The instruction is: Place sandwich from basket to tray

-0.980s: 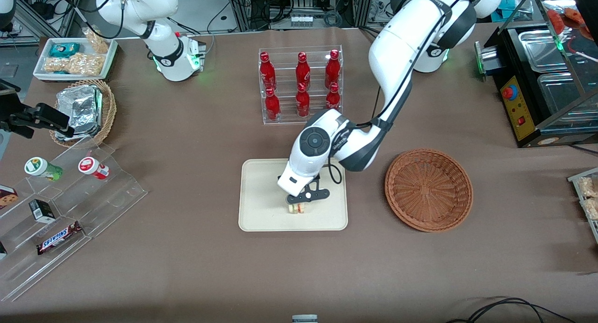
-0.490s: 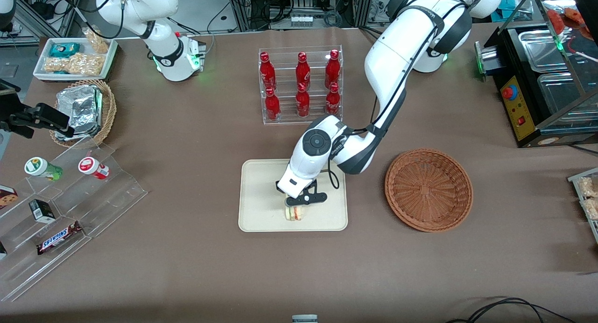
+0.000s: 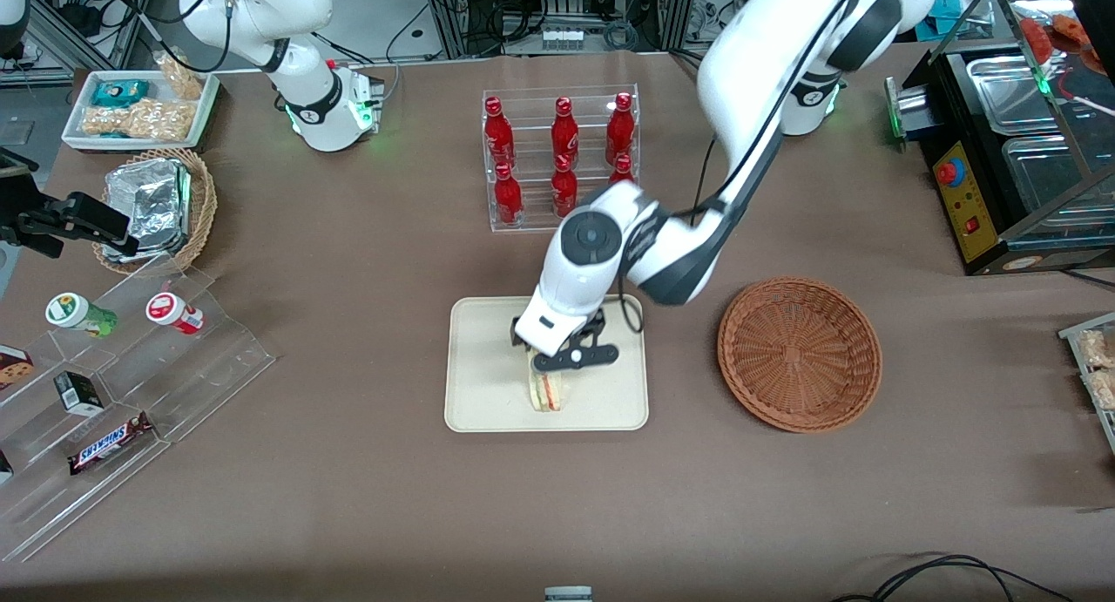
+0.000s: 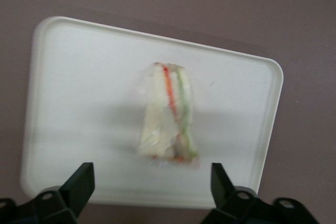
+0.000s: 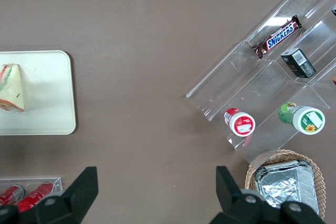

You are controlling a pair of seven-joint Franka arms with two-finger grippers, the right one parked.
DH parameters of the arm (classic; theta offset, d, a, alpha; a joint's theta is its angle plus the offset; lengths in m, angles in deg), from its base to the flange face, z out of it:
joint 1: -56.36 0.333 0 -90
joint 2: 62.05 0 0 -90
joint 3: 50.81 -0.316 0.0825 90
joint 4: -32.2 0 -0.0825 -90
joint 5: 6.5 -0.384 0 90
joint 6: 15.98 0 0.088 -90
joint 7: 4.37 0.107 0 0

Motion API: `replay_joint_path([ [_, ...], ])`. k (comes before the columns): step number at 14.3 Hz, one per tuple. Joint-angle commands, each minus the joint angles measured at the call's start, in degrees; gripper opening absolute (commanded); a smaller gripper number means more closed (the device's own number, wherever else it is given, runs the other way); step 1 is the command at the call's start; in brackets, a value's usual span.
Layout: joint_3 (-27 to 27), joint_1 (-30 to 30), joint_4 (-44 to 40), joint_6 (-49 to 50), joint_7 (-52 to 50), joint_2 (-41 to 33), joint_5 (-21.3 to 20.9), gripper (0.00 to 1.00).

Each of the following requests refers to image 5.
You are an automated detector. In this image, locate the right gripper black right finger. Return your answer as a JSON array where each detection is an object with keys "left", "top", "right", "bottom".
[{"left": 209, "top": 165, "right": 266, "bottom": 224}]

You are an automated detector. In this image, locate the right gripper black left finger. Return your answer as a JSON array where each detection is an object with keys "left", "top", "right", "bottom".
[{"left": 33, "top": 166, "right": 100, "bottom": 224}]

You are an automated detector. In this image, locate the triangle sandwich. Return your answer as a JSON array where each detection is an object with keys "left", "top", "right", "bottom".
[{"left": 0, "top": 63, "right": 28, "bottom": 114}]

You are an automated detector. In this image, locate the light tan wicker basket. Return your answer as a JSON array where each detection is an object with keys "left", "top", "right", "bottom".
[{"left": 244, "top": 149, "right": 327, "bottom": 220}]

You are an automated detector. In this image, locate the cream rectangular serving tray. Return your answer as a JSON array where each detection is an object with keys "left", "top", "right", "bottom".
[{"left": 0, "top": 49, "right": 77, "bottom": 136}]

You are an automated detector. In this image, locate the clear acrylic bottle rack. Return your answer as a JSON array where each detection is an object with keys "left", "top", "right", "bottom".
[{"left": 0, "top": 176, "right": 64, "bottom": 204}]

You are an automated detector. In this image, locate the red cola bottle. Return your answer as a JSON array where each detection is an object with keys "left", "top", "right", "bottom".
[
  {"left": 16, "top": 181, "right": 55, "bottom": 213},
  {"left": 0, "top": 185, "right": 26, "bottom": 207}
]

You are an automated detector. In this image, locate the silver foil container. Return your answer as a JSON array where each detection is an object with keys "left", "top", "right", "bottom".
[{"left": 253, "top": 160, "right": 320, "bottom": 216}]

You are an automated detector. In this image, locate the red yogurt cup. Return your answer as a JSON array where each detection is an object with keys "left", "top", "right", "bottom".
[{"left": 223, "top": 107, "right": 256, "bottom": 137}]

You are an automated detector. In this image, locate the green yogurt cup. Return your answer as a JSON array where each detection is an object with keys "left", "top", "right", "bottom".
[{"left": 278, "top": 101, "right": 327, "bottom": 136}]

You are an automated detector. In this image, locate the clear acrylic stepped shelf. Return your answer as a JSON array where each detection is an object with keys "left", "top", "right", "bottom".
[{"left": 185, "top": 0, "right": 336, "bottom": 164}]

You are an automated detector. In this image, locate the small black carton box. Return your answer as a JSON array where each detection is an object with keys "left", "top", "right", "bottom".
[{"left": 280, "top": 47, "right": 317, "bottom": 79}]

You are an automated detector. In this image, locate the Snickers chocolate bar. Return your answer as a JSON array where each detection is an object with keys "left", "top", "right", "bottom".
[{"left": 251, "top": 15, "right": 303, "bottom": 60}]

